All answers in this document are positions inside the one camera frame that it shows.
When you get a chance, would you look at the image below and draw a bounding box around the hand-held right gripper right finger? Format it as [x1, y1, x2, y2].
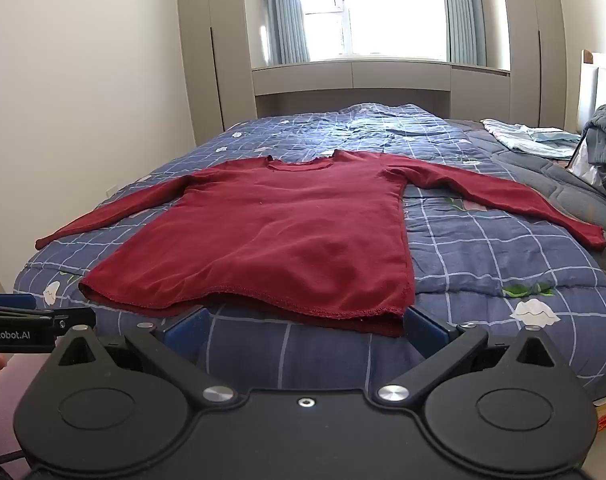
[372, 305, 564, 407]

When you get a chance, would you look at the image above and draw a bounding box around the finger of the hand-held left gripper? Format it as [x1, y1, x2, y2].
[0, 292, 56, 319]

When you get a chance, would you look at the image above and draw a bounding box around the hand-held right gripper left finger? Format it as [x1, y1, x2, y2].
[48, 306, 240, 407]

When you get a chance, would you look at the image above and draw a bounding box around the red long-sleeved sweater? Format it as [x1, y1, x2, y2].
[35, 150, 606, 338]

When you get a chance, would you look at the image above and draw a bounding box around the blue checked floral quilt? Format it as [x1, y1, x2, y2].
[13, 102, 606, 401]

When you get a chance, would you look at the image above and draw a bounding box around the grey quilted blanket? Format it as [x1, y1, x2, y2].
[443, 119, 606, 281]

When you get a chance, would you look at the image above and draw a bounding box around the light blue patterned cloth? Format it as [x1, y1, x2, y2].
[480, 118, 582, 161]

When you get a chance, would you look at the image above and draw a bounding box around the silver foil bag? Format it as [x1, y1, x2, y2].
[566, 142, 606, 197]

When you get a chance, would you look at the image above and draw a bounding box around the beige window sill cabinet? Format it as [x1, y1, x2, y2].
[251, 57, 512, 122]

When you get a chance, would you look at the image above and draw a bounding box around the beige tall wardrobe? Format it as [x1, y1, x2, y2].
[498, 0, 568, 129]
[175, 0, 259, 147]

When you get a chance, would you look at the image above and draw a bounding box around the padded bed headboard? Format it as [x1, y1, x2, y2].
[578, 49, 606, 131]

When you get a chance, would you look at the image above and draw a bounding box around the blue-grey curtain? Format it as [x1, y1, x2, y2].
[262, 0, 312, 66]
[440, 0, 487, 67]

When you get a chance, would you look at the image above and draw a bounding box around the bright window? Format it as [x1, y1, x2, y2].
[302, 0, 450, 59]

